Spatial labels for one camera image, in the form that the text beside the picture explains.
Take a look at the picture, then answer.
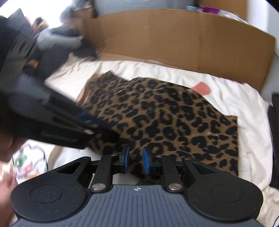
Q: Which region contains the black storage bag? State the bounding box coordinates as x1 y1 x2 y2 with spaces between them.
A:
268 93 279 189

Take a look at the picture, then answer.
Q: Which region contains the grey neck pillow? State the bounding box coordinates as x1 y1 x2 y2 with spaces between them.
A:
36 28 83 51

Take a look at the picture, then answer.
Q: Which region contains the person's left hand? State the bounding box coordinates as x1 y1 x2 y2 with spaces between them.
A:
0 129 27 162

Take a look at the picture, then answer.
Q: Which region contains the black clothes pile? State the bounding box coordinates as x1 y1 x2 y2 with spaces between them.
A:
73 39 99 60

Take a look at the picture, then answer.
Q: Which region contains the white bear print blanket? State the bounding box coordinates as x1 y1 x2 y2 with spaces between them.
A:
0 59 279 227

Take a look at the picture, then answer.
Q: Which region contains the brown cardboard sheet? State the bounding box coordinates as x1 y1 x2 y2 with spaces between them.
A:
83 9 276 90

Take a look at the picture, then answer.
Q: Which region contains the leopard print garment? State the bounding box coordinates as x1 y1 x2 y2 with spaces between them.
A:
77 72 238 184

